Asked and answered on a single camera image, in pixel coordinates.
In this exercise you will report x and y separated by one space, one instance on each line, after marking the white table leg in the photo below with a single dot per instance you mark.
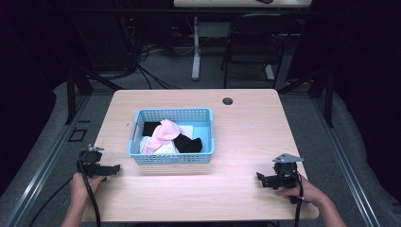
196 53

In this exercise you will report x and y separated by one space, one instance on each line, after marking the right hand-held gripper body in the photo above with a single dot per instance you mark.
285 171

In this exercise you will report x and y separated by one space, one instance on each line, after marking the light background table top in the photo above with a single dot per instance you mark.
227 3

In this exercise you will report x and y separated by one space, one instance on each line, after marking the white sock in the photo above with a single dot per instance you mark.
167 148

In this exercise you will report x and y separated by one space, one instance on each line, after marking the black folding chair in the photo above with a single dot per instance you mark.
255 47

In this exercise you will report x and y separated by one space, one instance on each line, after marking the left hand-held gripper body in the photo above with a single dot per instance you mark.
90 159

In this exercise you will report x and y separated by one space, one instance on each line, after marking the black sock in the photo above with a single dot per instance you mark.
149 128
189 145

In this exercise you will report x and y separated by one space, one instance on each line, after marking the person's right hand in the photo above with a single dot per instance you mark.
307 192

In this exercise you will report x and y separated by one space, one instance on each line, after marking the pink sock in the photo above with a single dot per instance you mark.
167 132

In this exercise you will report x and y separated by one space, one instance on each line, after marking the aluminium floor rail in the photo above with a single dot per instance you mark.
41 170
346 164

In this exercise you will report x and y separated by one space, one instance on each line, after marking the black metal stand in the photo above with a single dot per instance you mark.
324 91
78 85

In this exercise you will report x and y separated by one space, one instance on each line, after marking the person's left hand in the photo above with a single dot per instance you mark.
81 187

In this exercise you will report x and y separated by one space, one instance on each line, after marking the light blue plastic basket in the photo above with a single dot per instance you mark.
205 138

